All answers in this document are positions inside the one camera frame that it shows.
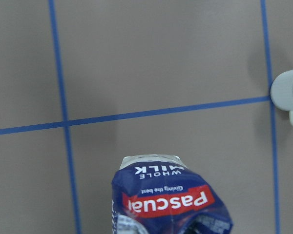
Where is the blue white milk carton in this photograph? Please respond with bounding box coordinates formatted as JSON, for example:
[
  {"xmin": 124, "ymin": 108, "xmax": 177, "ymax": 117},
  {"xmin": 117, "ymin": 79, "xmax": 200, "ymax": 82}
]
[{"xmin": 111, "ymin": 154, "xmax": 233, "ymax": 234}]

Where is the white mug with handle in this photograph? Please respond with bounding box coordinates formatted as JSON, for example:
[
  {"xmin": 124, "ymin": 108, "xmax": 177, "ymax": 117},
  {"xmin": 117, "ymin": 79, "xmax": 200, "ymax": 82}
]
[{"xmin": 270, "ymin": 70, "xmax": 293, "ymax": 126}]

